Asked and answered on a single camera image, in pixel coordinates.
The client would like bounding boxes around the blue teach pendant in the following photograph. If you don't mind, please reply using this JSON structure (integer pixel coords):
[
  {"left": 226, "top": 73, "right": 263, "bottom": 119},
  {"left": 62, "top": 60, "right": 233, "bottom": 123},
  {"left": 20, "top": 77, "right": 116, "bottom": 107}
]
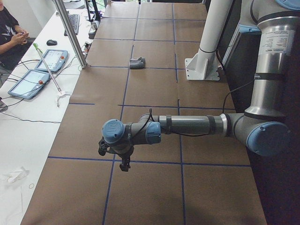
[
  {"left": 7, "top": 69, "right": 50, "bottom": 99},
  {"left": 43, "top": 49, "right": 68, "bottom": 73}
]

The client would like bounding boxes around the seated person in black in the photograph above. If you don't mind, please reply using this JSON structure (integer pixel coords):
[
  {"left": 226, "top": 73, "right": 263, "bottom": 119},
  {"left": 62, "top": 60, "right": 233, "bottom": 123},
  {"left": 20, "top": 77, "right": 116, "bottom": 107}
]
[{"left": 0, "top": 1, "right": 30, "bottom": 70}]

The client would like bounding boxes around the crumpled white tissue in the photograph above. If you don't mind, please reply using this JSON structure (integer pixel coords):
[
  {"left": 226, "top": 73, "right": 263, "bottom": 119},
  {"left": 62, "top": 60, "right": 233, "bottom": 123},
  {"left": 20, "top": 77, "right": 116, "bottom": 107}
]
[{"left": 0, "top": 166, "right": 30, "bottom": 184}]

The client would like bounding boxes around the black cable on desk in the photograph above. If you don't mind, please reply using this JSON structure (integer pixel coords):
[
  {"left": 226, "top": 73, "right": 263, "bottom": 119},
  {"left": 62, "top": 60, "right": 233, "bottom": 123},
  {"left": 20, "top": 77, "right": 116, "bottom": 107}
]
[{"left": 0, "top": 60, "right": 62, "bottom": 124}]

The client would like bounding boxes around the black keyboard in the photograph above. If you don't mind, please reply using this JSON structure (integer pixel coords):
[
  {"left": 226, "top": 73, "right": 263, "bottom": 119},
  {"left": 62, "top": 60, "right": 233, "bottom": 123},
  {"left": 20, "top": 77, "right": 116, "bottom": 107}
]
[{"left": 68, "top": 14, "right": 80, "bottom": 35}]

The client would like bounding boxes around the black monitor stand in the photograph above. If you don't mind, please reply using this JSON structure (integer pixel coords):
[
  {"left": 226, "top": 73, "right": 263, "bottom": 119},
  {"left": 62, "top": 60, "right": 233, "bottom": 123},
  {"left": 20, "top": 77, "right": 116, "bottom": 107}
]
[{"left": 84, "top": 0, "right": 102, "bottom": 22}]

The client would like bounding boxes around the pink and grey towel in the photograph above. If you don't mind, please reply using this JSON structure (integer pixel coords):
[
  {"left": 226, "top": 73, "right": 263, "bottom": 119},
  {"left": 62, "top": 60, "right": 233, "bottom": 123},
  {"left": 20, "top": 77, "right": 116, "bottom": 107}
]
[{"left": 129, "top": 57, "right": 146, "bottom": 69}]

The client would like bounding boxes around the long metal grabber stick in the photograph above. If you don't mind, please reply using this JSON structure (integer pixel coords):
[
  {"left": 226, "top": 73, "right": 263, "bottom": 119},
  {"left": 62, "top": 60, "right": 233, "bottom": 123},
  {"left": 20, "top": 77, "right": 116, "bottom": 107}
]
[{"left": 33, "top": 43, "right": 72, "bottom": 108}]

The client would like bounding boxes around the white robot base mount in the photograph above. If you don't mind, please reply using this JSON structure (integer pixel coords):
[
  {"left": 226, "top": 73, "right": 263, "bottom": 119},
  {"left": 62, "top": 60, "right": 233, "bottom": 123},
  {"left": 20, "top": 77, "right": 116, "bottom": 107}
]
[{"left": 185, "top": 0, "right": 234, "bottom": 81}]

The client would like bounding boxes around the black computer mouse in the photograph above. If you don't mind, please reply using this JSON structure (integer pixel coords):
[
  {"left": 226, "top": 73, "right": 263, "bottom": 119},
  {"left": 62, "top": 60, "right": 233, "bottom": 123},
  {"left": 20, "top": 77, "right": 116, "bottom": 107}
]
[{"left": 46, "top": 39, "right": 57, "bottom": 46}]

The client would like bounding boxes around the near blue teach pendant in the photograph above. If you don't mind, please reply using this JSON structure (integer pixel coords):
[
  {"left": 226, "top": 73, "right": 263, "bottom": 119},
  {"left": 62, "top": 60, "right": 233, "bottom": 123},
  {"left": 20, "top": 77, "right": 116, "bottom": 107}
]
[{"left": 7, "top": 69, "right": 50, "bottom": 99}]

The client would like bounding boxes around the far blue teach pendant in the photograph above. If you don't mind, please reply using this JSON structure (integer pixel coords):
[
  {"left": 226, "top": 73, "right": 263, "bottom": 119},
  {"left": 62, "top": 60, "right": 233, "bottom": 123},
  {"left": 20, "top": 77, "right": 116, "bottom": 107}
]
[{"left": 43, "top": 49, "right": 68, "bottom": 73}]

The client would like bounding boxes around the aluminium frame post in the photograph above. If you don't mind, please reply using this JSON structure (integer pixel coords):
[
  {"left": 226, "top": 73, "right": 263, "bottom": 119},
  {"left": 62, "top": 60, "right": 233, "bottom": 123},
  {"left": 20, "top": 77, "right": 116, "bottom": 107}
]
[{"left": 53, "top": 0, "right": 87, "bottom": 69}]

